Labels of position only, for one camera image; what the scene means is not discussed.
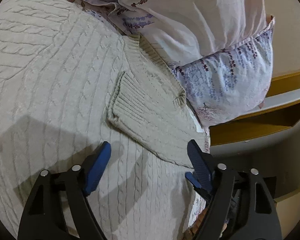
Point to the floral bed sheet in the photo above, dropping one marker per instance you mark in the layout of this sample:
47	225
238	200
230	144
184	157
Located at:
197	204

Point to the pink floral pillow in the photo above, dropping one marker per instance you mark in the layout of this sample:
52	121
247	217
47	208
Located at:
220	50

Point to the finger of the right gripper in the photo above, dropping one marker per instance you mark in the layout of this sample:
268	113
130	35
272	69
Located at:
191	177

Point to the beige cable-knit sweater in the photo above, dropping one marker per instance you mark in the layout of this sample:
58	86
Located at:
58	70

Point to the wooden bed headboard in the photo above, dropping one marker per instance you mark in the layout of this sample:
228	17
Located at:
280	111

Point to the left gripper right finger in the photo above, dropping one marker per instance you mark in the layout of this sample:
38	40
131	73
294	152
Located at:
239	204

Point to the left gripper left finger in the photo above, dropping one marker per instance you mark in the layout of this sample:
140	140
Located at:
43	216

